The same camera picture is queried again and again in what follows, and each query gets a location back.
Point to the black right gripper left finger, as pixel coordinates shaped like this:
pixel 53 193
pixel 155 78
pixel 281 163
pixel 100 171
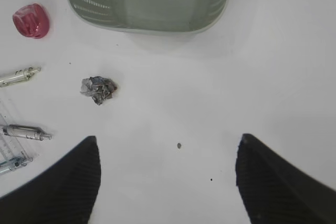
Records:
pixel 64 193

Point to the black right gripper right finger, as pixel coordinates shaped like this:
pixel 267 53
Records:
pixel 275 191

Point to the small paper ball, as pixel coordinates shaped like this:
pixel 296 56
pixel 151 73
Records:
pixel 98 88

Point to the blue grey grip pen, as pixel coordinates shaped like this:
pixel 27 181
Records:
pixel 14 164

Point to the cream grip pen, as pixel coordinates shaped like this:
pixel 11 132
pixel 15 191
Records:
pixel 19 76

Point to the pink pencil sharpener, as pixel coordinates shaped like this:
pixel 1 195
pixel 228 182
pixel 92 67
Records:
pixel 32 21

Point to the clear plastic ruler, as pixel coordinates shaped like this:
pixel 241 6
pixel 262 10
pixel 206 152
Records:
pixel 12 146

